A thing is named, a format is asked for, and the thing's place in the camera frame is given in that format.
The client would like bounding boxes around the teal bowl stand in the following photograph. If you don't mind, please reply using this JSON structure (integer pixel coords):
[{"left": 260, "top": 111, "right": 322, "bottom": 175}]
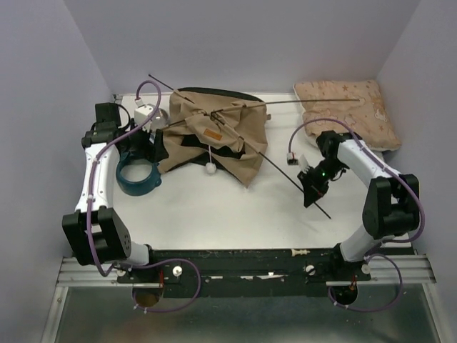
[{"left": 116, "top": 153, "right": 161, "bottom": 197}]

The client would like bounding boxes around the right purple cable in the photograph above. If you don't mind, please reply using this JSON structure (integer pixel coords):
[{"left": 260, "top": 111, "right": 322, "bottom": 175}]
[{"left": 287, "top": 119, "right": 426, "bottom": 312}]

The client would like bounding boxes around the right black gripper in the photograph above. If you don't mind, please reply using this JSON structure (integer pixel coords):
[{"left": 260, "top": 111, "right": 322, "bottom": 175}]
[{"left": 296, "top": 158, "right": 346, "bottom": 207}]

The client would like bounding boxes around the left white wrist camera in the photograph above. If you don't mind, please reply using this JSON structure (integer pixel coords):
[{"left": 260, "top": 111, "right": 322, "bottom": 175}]
[{"left": 134, "top": 104, "right": 155, "bottom": 126}]

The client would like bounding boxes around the pink patterned pillow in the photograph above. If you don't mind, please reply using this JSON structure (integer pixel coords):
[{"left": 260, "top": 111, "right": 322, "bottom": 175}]
[{"left": 293, "top": 79, "right": 401, "bottom": 151}]

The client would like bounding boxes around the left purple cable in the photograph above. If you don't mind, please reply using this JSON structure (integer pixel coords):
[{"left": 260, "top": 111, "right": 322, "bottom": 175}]
[{"left": 85, "top": 80, "right": 203, "bottom": 316}]

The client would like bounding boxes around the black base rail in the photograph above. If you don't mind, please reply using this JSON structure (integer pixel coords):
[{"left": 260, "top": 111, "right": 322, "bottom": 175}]
[{"left": 117, "top": 248, "right": 371, "bottom": 298}]

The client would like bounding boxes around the white chess piece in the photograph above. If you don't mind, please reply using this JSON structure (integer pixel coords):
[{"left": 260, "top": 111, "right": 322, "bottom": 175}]
[{"left": 291, "top": 249, "right": 310, "bottom": 257}]

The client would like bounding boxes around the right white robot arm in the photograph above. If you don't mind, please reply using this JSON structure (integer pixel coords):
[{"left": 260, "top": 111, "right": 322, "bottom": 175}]
[{"left": 296, "top": 131, "right": 423, "bottom": 280}]

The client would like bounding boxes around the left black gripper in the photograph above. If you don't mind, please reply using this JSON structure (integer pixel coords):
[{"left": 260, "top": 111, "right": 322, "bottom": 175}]
[{"left": 122, "top": 117, "right": 170, "bottom": 163}]

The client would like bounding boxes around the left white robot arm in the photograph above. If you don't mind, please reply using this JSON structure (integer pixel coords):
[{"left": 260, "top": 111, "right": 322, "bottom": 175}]
[{"left": 62, "top": 103, "right": 169, "bottom": 282}]

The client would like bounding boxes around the beige fabric pet tent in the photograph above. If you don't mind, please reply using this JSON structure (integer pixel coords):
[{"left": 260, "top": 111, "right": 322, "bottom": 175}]
[{"left": 159, "top": 87, "right": 269, "bottom": 187}]

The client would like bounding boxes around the white pompom toy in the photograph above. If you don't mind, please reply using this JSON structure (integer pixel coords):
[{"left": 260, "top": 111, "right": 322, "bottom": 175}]
[{"left": 205, "top": 162, "right": 217, "bottom": 175}]

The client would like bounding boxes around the steel pet bowl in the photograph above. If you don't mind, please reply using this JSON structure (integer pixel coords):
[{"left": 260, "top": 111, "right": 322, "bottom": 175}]
[{"left": 153, "top": 108, "right": 170, "bottom": 126}]

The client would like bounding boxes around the purple cable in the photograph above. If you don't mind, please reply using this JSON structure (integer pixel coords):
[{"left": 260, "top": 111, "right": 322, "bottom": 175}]
[
  {"left": 85, "top": 80, "right": 203, "bottom": 316},
  {"left": 287, "top": 119, "right": 426, "bottom": 312}
]

